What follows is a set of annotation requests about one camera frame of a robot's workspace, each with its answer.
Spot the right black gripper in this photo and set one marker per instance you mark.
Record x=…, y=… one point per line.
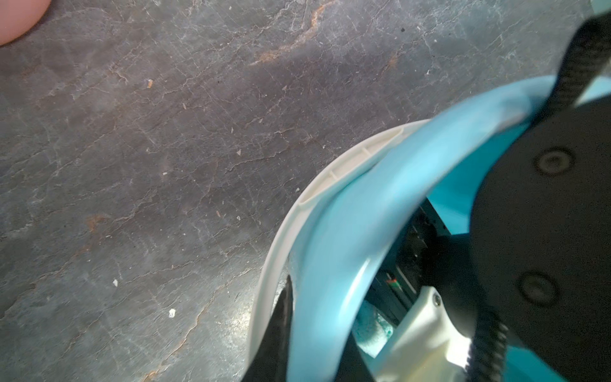
x=397, y=283

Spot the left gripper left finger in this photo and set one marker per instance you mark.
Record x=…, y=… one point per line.
x=271, y=359

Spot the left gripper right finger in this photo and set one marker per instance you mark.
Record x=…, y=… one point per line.
x=352, y=367

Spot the blue bucket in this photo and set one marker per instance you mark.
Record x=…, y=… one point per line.
x=338, y=232

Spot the pink plastic bucket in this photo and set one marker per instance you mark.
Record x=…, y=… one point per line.
x=20, y=16

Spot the light green cloth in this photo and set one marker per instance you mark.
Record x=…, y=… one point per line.
x=371, y=330

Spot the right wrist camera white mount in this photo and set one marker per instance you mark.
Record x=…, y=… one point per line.
x=425, y=346

